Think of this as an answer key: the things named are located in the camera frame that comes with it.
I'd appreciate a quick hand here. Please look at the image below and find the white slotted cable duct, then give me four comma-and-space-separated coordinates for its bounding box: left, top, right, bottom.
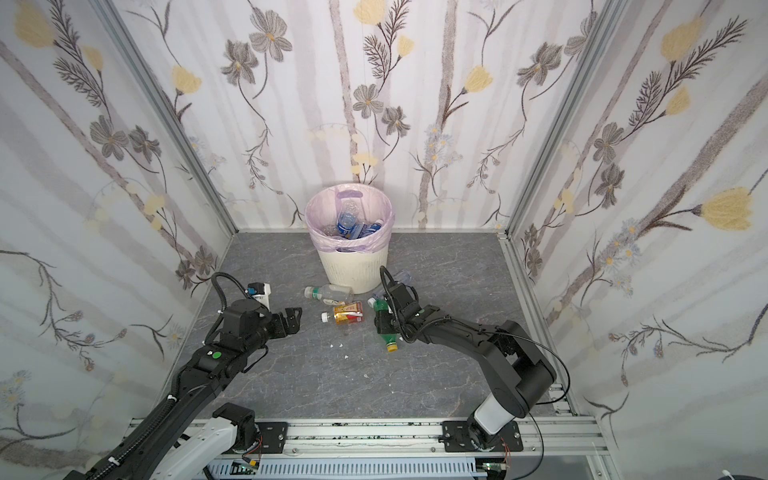
208, 458, 488, 479

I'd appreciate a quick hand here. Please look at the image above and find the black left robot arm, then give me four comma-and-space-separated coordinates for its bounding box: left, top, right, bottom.
66, 272, 302, 479

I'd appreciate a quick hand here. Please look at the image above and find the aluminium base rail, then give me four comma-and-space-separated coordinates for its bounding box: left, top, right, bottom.
147, 417, 620, 479

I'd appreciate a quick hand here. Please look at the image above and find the clear bluish bottle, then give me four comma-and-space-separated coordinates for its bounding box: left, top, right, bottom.
371, 270, 412, 300

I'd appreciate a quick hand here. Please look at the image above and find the green bottle yellow cap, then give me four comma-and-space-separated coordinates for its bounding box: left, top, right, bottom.
373, 299, 398, 353

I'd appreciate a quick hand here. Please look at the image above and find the yellow red tea bottle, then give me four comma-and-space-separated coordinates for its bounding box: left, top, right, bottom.
321, 301, 364, 325

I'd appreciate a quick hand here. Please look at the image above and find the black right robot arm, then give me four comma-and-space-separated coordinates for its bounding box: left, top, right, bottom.
379, 267, 557, 451

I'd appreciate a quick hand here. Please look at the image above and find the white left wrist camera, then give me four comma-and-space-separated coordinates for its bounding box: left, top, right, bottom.
245, 282, 271, 309

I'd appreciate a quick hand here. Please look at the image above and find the clear bottle green neck band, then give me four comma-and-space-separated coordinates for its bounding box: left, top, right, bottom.
304, 284, 354, 306

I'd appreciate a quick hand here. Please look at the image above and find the clear bottle dark blue label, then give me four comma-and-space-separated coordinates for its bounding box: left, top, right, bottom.
336, 199, 361, 239

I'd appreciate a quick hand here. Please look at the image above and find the cream ribbed waste bin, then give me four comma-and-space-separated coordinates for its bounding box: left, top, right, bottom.
318, 246, 389, 294

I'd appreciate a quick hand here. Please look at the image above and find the pink plastic bin liner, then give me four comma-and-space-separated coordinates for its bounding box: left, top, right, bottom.
305, 183, 395, 252

